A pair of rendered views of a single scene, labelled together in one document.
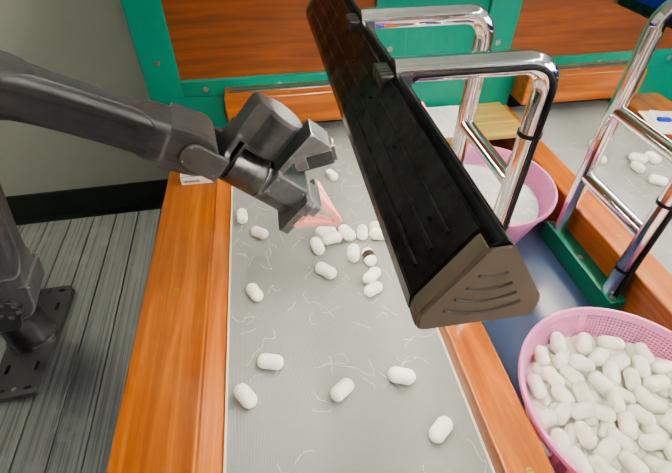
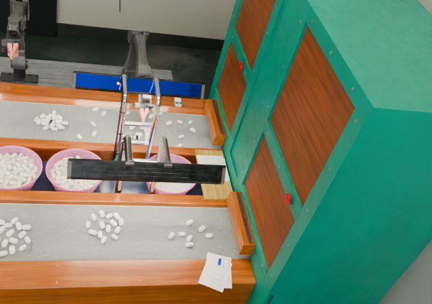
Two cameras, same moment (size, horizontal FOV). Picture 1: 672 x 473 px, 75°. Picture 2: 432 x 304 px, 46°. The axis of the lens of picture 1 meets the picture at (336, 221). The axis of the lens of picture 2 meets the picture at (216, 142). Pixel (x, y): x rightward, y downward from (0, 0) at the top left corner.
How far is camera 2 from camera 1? 2.40 m
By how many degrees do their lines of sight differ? 56
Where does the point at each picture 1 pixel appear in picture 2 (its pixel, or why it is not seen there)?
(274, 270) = (135, 119)
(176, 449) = (84, 97)
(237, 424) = (89, 108)
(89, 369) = not seen: hidden behind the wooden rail
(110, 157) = not seen: hidden behind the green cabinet
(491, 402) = (81, 144)
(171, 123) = (139, 65)
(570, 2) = (257, 187)
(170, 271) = (134, 97)
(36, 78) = (139, 42)
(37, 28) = not seen: hidden behind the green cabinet
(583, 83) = (234, 218)
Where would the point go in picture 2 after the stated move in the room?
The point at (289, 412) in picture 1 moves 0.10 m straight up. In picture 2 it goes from (90, 116) to (91, 101)
